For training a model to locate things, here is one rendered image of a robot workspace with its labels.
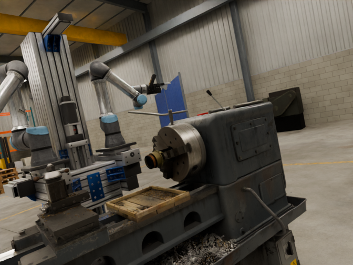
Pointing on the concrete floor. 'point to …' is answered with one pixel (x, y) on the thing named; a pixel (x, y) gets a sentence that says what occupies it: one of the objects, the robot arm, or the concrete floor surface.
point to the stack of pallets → (7, 177)
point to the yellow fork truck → (6, 163)
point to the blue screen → (172, 101)
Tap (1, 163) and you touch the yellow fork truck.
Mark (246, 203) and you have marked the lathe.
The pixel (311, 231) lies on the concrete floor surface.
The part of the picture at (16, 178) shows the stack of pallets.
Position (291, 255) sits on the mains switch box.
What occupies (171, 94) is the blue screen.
